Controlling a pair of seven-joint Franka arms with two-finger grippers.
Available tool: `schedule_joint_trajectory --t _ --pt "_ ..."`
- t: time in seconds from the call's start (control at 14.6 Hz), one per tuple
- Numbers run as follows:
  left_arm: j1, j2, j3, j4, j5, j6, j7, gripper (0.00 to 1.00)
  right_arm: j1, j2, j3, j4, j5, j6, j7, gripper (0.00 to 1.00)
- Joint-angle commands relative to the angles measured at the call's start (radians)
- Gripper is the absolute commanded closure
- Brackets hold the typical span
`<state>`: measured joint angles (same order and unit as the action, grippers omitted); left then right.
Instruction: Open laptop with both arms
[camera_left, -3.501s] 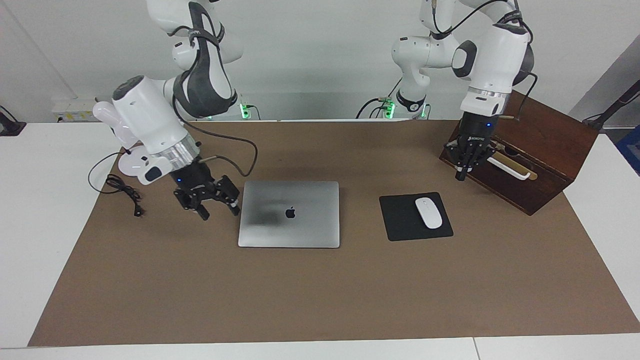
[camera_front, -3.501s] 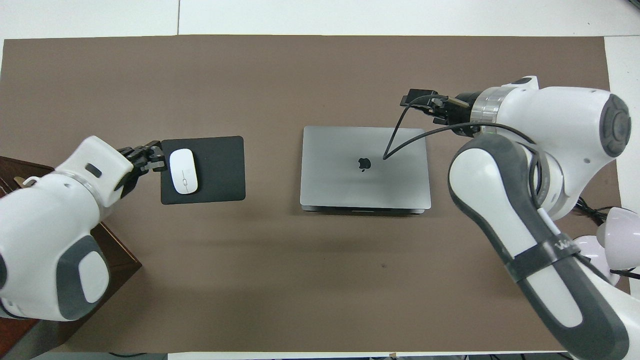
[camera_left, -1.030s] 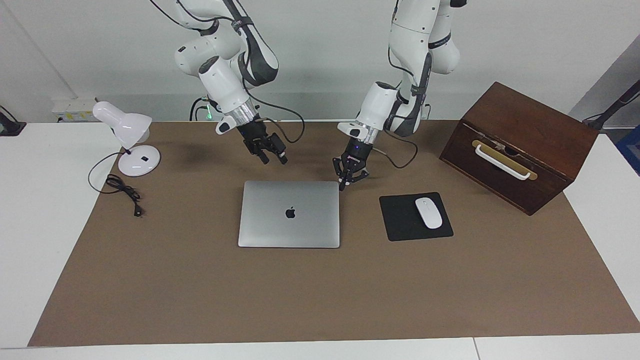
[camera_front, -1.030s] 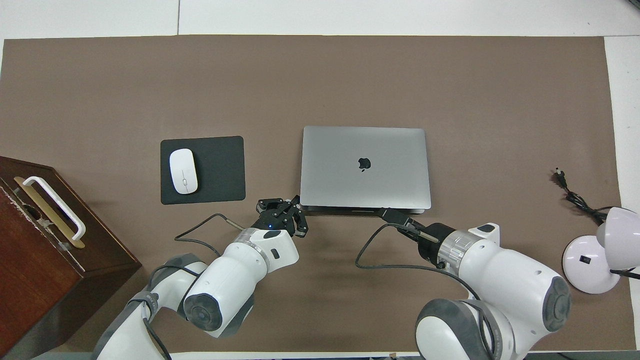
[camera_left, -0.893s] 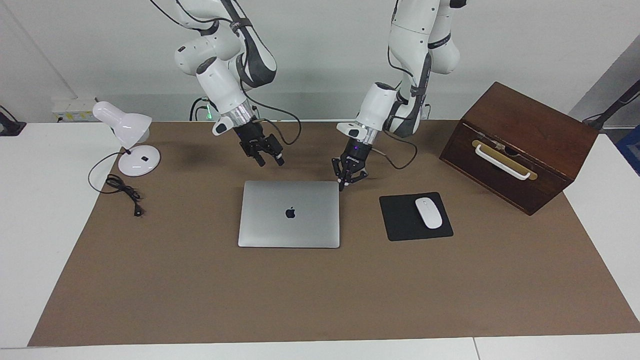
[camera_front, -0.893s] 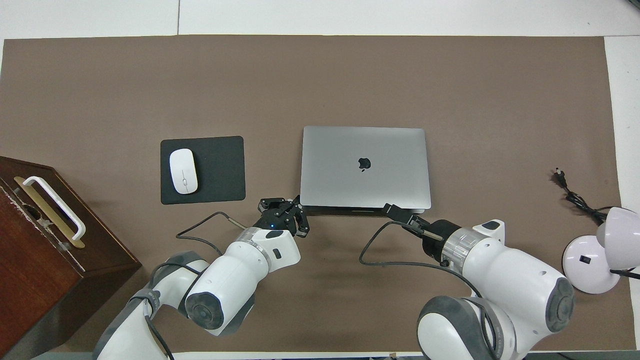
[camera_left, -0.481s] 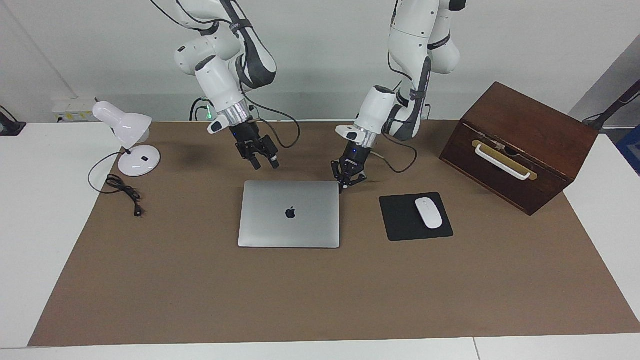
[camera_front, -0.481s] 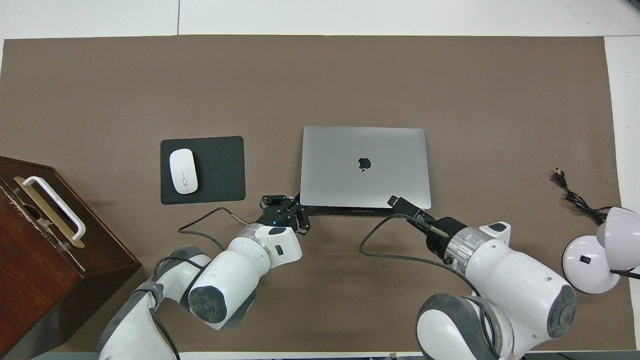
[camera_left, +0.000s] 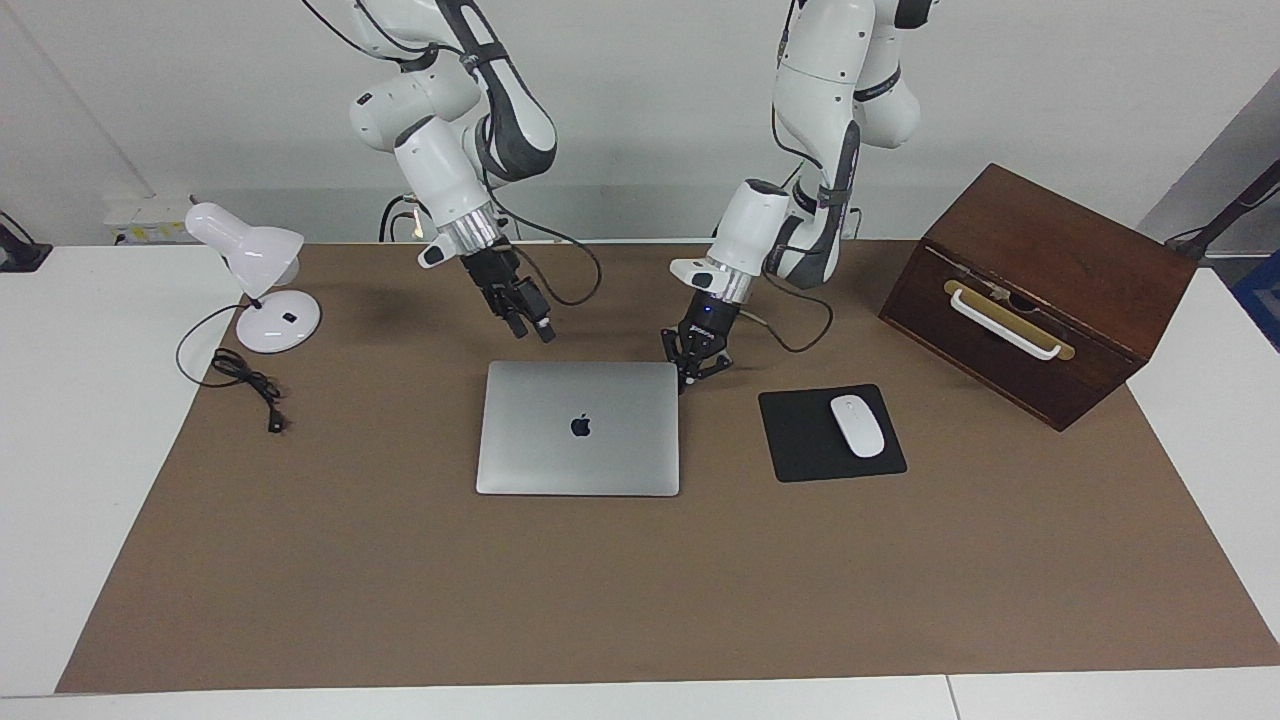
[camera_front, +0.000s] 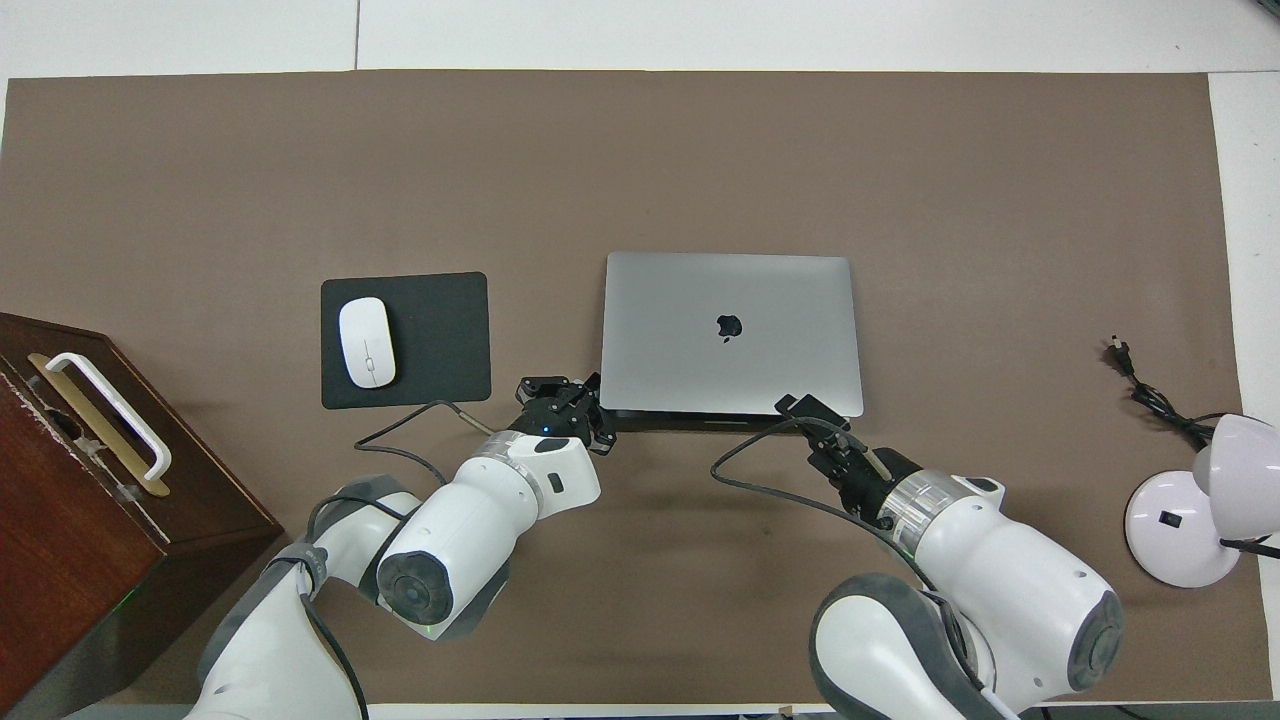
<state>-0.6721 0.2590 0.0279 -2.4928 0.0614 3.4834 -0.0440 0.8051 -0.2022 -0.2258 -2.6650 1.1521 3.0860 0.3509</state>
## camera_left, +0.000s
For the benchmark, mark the white power strip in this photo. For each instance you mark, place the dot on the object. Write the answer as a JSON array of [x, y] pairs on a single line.
[[150, 225]]

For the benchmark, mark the brown table mat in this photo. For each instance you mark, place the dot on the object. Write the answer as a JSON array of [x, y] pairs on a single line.
[[600, 600]]

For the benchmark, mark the dark brown wooden box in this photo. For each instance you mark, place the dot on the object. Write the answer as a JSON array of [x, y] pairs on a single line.
[[1050, 250]]

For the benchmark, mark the black clamp mount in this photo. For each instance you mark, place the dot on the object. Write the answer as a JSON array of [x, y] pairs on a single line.
[[20, 255]]

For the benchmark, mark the silver laptop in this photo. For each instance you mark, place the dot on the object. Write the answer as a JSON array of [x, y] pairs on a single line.
[[560, 450]]

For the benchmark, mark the blue crate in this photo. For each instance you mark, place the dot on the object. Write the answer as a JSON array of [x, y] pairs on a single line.
[[1265, 300]]

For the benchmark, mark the white desk lamp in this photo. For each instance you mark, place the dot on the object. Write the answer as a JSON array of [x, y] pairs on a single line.
[[280, 320]]

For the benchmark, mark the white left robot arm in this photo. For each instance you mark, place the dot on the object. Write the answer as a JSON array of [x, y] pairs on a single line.
[[820, 60]]

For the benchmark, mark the black stand leg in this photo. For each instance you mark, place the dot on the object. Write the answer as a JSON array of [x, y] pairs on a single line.
[[1235, 210]]

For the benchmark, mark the black mouse pad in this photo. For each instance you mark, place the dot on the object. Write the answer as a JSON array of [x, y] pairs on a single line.
[[800, 440]]

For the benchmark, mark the white computer mouse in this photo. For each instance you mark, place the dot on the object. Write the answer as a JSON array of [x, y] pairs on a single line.
[[858, 425]]

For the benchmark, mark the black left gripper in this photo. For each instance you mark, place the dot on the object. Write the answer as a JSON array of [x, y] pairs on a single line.
[[710, 325]]

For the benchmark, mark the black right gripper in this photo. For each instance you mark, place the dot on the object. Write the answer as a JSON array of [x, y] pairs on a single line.
[[495, 275]]

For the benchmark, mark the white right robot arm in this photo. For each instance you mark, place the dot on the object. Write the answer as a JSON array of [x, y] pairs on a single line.
[[440, 170]]

